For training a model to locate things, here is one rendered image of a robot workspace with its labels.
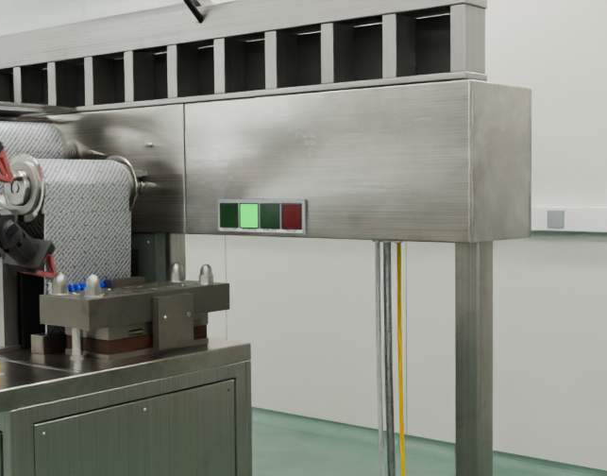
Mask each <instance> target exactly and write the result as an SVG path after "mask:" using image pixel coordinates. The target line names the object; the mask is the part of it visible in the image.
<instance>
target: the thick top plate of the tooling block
mask: <svg viewBox="0 0 607 476"><path fill-rule="evenodd" d="M198 283H199V280H185V281H183V282H170V281H159V282H150V283H146V284H144V285H135V286H127V287H118V288H101V295H102V297H84V296H86V295H85V290H80V291H72V292H68V293H69V295H63V296H53V295H51V294H45V295H40V323H41V324H45V325H53V326H60V327H67V328H75V329H82V330H96V329H103V328H109V327H115V326H122V325H128V324H135V323H141V322H147V321H153V312H152V298H153V297H161V296H169V295H176V294H184V293H191V294H193V300H194V315H198V314H204V313H211V312H218V311H224V310H229V309H230V307H229V283H225V282H215V283H214V284H198Z"/></svg>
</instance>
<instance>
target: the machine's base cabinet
mask: <svg viewBox="0 0 607 476"><path fill-rule="evenodd" d="M0 476H252V409H251V361H250V360H247V361H243V362H239V363H234V364H229V365H221V366H217V367H212V368H207V369H203V370H198V371H194V372H189V373H185V374H180V375H176V376H171V377H167V378H162V379H157V380H153V381H148V382H140V383H135V384H131V385H127V386H122V387H117V388H112V389H108V390H104V391H99V392H94V393H90V394H86V395H81V396H76V397H71V398H67V399H59V400H54V401H49V402H46V403H41V404H36V405H31V406H26V407H23V408H18V409H13V410H8V411H5V412H0Z"/></svg>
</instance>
